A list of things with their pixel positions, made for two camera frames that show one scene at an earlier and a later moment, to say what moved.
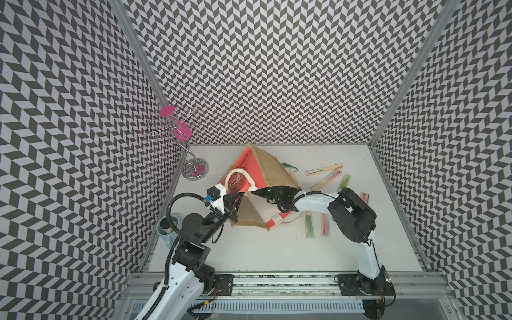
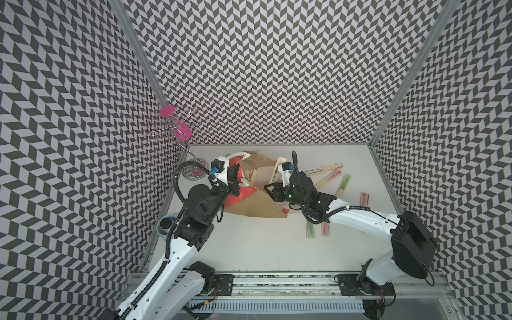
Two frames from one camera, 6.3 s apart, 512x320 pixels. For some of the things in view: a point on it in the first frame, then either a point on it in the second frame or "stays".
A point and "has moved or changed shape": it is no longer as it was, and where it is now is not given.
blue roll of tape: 166,231 stays
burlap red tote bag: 252,170 has moved or changed shape
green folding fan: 344,182 stays
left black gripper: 231,209 to 232,181
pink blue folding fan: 365,197 stays
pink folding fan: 329,179 stays
